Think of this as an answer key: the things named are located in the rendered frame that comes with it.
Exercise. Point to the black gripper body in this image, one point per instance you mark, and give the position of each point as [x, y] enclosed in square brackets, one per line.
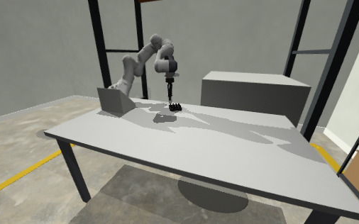
[169, 81]

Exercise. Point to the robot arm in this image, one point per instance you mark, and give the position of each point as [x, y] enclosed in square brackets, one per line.
[168, 66]

